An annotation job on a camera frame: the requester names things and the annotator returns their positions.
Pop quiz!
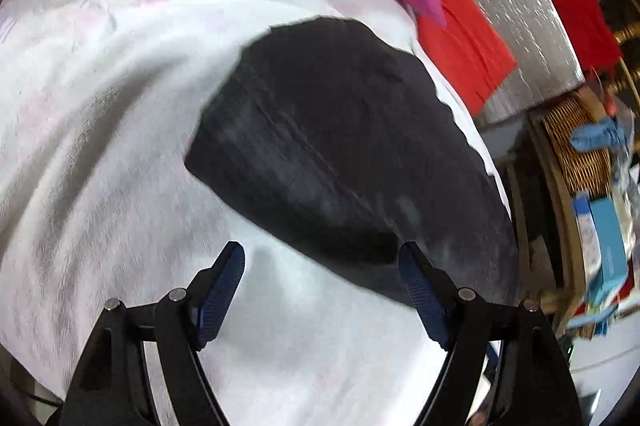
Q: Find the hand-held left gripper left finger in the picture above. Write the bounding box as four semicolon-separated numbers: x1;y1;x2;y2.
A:
60;241;246;426

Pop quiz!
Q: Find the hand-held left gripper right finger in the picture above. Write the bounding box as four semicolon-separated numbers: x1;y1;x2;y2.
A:
398;241;583;426

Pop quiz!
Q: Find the black garment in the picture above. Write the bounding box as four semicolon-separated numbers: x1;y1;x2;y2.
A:
184;17;521;309

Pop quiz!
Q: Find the wooden shelf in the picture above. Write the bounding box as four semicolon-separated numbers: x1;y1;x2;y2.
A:
500;86;640;342

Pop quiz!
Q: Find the white and blue box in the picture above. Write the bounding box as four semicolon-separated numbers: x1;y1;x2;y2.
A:
572;192;601;279

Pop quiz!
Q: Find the teal box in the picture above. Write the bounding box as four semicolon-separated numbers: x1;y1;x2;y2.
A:
587;197;628;304

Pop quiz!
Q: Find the wicker basket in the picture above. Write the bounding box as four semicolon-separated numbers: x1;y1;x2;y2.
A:
544;93;613;199

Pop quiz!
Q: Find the white blanket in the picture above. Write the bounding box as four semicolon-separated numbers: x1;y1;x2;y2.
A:
0;0;513;426

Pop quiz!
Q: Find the blue cloth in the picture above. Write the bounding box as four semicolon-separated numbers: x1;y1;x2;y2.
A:
570;116;628;153

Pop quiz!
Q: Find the folded red cloth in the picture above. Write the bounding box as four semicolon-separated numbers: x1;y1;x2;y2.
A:
416;0;517;116

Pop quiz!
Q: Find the silver quilted cover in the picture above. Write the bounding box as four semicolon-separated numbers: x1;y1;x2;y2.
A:
395;0;586;124

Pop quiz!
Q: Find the black cable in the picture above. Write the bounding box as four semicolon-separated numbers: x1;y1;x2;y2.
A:
22;392;65;408

